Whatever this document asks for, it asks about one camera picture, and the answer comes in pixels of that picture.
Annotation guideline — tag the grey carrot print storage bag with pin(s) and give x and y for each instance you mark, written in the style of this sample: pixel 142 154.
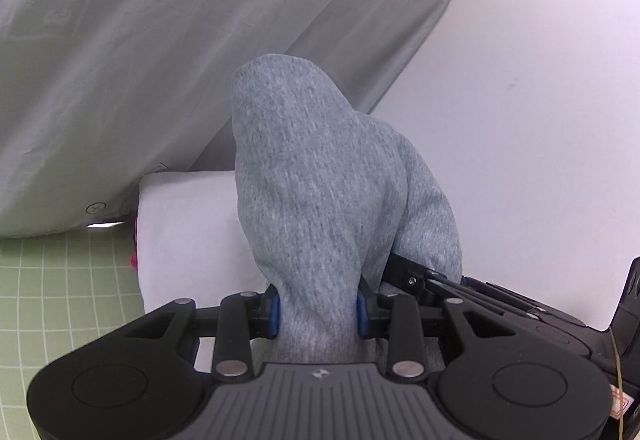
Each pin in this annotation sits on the grey carrot print storage bag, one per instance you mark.
pixel 97 93

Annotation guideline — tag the white folded garment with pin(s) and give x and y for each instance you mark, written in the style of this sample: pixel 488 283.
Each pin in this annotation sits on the white folded garment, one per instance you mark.
pixel 189 240

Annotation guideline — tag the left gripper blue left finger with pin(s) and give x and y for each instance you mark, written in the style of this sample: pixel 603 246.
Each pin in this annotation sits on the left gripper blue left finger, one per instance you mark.
pixel 269 314

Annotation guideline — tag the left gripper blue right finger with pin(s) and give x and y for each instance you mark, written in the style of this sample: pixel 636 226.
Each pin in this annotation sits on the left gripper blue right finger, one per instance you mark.
pixel 368 313

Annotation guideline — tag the grey sweatpants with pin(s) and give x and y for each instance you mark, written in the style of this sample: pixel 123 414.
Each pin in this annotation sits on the grey sweatpants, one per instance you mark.
pixel 325 195

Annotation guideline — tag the red knit garment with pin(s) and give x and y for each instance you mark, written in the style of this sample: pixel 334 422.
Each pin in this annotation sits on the red knit garment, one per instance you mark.
pixel 134 258

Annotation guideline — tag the green grid cutting mat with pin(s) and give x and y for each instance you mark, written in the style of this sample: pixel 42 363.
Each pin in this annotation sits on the green grid cutting mat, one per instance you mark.
pixel 59 292

